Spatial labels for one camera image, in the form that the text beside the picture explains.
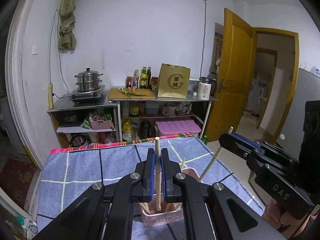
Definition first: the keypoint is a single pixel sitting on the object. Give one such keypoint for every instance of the gold cardboard box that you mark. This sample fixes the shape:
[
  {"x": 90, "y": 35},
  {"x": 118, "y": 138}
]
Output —
[{"x": 173, "y": 81}]

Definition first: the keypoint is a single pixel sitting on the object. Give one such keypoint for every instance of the pink plastic utensil basket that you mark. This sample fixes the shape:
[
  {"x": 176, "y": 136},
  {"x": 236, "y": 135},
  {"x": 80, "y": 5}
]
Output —
[{"x": 170, "y": 212}]

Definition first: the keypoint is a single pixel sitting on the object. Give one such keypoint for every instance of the wooden cutting board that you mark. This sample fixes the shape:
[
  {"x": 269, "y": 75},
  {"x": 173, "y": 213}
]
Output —
[{"x": 124, "y": 94}]

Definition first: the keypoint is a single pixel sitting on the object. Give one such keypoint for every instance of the green label oil bottle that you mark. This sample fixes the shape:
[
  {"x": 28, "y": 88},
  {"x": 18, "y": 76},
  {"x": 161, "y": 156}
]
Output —
[{"x": 143, "y": 79}]

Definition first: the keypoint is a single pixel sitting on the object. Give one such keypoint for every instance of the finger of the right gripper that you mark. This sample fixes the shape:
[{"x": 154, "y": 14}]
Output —
[{"x": 240, "y": 146}]

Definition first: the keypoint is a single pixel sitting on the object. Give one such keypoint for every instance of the portable gas stove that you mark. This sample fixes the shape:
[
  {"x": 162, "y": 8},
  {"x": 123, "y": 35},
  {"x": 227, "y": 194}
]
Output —
[{"x": 81, "y": 97}]

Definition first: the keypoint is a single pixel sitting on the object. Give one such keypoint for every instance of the white electric kettle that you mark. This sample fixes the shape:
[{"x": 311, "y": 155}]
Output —
[{"x": 205, "y": 87}]

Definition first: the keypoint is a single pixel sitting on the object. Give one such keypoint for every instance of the yellow wooden door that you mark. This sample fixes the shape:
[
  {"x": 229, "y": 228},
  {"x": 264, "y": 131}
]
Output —
[{"x": 235, "y": 74}]

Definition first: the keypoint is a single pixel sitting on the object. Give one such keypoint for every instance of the clear white cap bottle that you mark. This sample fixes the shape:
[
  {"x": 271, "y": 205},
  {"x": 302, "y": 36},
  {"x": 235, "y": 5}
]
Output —
[{"x": 135, "y": 79}]

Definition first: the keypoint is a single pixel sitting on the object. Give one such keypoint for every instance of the olive green hanging cloth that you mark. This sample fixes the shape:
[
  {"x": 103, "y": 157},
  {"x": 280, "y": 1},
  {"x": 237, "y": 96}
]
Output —
[{"x": 67, "y": 40}]

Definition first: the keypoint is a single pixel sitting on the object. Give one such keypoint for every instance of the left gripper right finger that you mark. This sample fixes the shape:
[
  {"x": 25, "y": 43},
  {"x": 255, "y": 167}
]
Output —
[{"x": 171, "y": 191}]

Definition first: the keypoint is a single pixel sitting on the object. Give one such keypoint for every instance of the blue checked table cloth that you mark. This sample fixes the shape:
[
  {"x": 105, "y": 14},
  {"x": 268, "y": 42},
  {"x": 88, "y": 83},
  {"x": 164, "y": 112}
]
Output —
[{"x": 68, "y": 173}]

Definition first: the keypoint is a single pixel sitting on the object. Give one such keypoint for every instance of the red sauce jar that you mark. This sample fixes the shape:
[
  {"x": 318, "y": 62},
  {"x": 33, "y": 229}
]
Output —
[{"x": 128, "y": 82}]

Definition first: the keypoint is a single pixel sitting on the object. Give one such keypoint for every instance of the purple lidded storage box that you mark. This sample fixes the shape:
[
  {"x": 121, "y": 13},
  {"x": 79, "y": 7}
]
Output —
[{"x": 177, "y": 126}]

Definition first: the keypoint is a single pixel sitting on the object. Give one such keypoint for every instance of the green plastic bottle on floor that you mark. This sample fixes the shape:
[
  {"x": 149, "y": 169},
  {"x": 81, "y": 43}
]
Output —
[{"x": 204, "y": 139}]

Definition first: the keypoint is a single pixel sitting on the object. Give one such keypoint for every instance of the pink small shelf basket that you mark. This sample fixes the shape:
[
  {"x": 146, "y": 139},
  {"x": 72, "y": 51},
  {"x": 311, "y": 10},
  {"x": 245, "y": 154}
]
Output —
[{"x": 100, "y": 124}]

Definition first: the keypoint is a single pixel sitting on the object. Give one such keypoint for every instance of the metal kitchen shelf unit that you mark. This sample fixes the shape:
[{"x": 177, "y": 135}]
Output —
[{"x": 67, "y": 116}]

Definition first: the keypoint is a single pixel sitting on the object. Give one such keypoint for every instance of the person's right hand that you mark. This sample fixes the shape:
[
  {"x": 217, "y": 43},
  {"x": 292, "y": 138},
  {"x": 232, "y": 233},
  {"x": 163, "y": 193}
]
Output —
[{"x": 279, "y": 218}]

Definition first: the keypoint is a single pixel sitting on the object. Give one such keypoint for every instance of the light wooden chopstick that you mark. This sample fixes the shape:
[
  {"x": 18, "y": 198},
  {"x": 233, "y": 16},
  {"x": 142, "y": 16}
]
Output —
[
  {"x": 158, "y": 178},
  {"x": 215, "y": 156}
]

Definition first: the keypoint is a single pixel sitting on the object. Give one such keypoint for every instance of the dark soy sauce bottle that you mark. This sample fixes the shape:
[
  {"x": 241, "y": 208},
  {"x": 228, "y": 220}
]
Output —
[{"x": 148, "y": 77}]

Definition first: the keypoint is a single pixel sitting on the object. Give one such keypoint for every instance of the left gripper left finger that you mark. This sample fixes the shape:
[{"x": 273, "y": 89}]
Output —
[{"x": 148, "y": 177}]

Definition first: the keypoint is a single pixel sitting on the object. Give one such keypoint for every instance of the stainless steel steamer pot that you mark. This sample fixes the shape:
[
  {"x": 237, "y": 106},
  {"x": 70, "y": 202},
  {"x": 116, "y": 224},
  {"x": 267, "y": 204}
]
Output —
[{"x": 88, "y": 81}]

